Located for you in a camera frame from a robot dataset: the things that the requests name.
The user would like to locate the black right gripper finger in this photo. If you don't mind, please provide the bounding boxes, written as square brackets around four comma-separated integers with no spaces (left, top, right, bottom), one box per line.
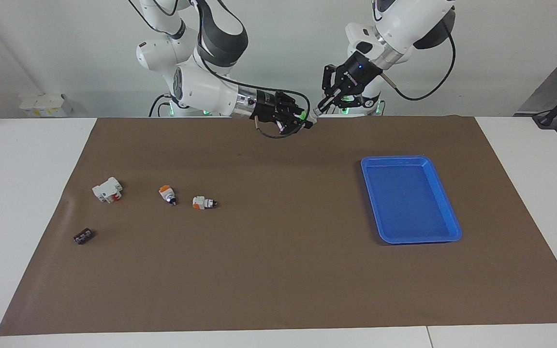
[278,92,307,117]
[278,120,313,134]

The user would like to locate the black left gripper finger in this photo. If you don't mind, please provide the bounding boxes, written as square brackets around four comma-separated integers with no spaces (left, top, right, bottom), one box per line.
[317,94,357,117]
[321,65,340,104]

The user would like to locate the blue plastic tray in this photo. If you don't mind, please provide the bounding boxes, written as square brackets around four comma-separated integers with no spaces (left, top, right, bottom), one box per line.
[360,155,463,245]

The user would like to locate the brown table mat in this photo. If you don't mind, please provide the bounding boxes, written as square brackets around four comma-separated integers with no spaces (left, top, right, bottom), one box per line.
[0,115,557,336]

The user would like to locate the white circuit breaker red lever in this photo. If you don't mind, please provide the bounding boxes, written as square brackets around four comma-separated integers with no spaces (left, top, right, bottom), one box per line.
[92,176,124,204]

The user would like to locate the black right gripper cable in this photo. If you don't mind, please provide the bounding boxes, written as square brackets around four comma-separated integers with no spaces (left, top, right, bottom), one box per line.
[254,89,311,140]

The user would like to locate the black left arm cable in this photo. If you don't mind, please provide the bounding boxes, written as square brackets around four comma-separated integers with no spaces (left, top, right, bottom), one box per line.
[381,18,456,102]

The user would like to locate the black base cables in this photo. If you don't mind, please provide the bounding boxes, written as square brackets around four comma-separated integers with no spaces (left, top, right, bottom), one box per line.
[148,93,173,118]

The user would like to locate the selector switch with white base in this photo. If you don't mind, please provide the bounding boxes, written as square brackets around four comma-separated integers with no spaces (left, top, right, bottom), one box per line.
[192,195,218,211]

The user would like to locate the selector switch with orange base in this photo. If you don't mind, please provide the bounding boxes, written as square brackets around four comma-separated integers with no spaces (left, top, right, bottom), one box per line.
[158,185,178,206]

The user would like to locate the white box by wall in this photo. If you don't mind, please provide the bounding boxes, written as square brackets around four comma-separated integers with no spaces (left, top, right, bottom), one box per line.
[19,93,74,118]

